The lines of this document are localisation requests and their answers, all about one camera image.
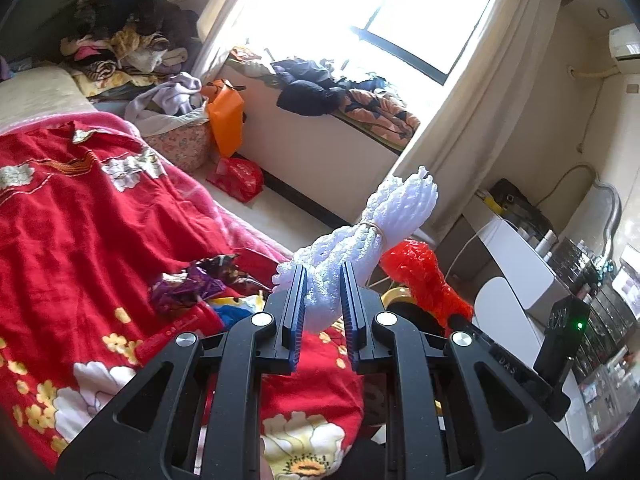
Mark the floral fabric bag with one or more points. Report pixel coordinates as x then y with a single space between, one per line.
185 142

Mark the white chair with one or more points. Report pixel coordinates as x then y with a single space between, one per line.
505 310

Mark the orange bag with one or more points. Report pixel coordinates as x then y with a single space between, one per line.
225 115

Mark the window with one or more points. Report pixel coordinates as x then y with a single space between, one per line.
425 20

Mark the red plastic bag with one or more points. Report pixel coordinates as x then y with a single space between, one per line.
240 175

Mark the white foam fruit net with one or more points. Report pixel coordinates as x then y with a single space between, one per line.
360 245

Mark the red foam fruit net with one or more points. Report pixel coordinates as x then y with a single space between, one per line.
420 270

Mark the white air conditioner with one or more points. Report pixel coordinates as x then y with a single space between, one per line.
625 42

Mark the yellow white snack wrapper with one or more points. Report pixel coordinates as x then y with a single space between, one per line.
235 305

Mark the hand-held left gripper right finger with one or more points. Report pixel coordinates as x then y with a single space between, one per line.
350 325

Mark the white dressing table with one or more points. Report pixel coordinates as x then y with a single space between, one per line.
520 255

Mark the purple foil snack wrapper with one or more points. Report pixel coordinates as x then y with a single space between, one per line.
190 285

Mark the dark puffer jacket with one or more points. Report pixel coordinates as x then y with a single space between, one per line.
305 92

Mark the cream curtain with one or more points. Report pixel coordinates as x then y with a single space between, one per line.
215 25
475 110

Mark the orange patterned quilt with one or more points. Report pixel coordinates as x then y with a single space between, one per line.
380 110

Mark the pile of clothes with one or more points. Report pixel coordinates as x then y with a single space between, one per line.
125 10

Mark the black bag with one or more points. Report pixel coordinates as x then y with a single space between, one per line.
520 205

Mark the lavender cloth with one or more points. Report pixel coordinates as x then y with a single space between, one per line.
170 92

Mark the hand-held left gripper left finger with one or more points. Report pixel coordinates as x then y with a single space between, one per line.
295 320

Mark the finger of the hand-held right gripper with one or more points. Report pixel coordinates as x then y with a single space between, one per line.
457 321

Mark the ornate framed mirror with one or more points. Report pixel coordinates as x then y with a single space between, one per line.
595 220

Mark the red floral blanket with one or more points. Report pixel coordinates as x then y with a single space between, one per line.
75 220

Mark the cream bed sheet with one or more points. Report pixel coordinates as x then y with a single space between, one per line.
35 90

